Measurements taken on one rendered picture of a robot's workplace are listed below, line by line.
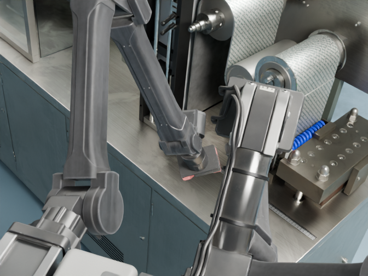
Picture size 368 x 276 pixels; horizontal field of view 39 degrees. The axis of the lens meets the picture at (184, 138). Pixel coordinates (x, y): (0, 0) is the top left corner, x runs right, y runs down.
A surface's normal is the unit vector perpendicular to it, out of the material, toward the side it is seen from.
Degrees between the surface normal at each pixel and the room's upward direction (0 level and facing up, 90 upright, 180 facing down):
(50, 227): 6
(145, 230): 90
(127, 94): 0
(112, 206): 68
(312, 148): 0
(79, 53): 49
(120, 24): 24
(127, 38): 99
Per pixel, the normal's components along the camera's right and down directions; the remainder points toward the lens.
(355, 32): -0.71, 0.41
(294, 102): -0.14, -0.12
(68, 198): -0.27, -0.79
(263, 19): 0.70, 0.53
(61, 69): 0.08, -0.76
